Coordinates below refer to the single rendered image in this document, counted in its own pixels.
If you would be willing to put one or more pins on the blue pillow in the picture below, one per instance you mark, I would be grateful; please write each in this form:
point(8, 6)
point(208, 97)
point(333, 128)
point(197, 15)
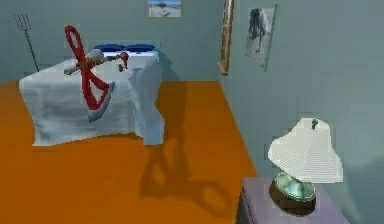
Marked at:
point(106, 47)
point(141, 48)

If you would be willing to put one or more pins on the wooden-framed picture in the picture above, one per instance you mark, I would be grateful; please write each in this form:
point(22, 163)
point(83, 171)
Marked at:
point(226, 36)

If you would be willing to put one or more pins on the grey poster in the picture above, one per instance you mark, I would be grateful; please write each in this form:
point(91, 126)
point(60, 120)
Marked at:
point(260, 36)

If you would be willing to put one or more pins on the beach picture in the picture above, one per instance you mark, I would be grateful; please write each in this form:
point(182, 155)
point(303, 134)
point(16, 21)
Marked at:
point(164, 8)

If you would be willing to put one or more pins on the purple-grey nightstand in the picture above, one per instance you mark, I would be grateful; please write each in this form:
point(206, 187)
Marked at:
point(256, 203)

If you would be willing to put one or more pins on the white-shaded table lamp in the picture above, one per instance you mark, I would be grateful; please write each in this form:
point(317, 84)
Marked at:
point(305, 156)

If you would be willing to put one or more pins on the black trident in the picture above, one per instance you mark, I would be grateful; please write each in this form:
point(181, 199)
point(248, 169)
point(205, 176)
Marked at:
point(28, 40)

